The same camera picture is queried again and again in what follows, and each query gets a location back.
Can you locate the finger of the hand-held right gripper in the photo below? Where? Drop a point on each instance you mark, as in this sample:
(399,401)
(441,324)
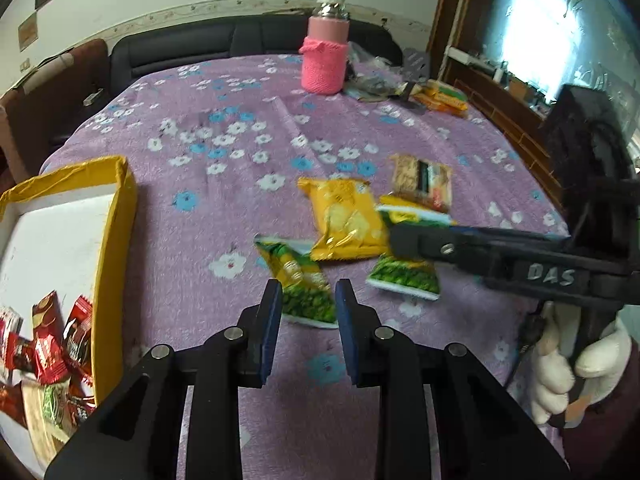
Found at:
(480,262)
(500,233)

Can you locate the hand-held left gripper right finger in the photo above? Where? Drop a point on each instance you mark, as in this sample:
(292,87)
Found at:
(347,335)

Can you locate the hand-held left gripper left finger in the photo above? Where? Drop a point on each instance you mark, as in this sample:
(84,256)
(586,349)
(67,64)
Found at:
(270,335)

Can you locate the green pea packet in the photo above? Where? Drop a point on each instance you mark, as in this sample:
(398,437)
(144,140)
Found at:
(405,277)
(305,290)

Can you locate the yellow cardboard box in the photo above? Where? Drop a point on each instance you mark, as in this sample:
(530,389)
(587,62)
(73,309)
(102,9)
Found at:
(112,260)

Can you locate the red packet with cup print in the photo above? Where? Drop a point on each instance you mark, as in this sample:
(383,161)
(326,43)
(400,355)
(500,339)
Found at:
(46,312)

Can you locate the white and green packet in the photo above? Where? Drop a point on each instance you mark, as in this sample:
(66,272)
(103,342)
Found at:
(50,410)

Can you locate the person's right forearm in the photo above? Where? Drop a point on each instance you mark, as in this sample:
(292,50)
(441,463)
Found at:
(600,440)

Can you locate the person's right hand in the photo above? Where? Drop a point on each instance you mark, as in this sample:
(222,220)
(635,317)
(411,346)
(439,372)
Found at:
(550,385)

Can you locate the clear cereal bar packet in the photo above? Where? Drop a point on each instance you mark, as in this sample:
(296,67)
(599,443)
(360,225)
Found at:
(420,177)

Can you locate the wooden sideboard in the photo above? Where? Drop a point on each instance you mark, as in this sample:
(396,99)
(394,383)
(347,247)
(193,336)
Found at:
(500,110)

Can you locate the yellow chip packet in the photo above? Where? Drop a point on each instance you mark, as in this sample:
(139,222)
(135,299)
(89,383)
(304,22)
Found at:
(345,215)

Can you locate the stack of orange packets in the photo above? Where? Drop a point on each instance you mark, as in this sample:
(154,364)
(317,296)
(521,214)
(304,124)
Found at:
(442,100)

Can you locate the window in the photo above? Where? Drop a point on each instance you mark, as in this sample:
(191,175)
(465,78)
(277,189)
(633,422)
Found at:
(540,10)

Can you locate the grey phone stand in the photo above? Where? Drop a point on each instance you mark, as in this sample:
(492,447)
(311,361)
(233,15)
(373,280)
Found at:
(415,62)

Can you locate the clear plastic bag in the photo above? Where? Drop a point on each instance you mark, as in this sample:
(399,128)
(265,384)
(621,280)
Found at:
(372,85)

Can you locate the purple floral tablecloth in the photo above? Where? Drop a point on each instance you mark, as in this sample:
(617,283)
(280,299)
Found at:
(225,125)

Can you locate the pink bottle with knitted sleeve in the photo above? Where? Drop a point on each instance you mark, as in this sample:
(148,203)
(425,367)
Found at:
(325,65)

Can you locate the black sofa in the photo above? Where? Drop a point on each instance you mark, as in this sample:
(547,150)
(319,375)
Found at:
(175,45)

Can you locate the brown chair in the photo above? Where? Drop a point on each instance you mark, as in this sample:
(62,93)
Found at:
(75,85)

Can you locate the small tan wall plaque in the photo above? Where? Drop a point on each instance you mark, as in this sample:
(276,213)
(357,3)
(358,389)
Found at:
(28,30)

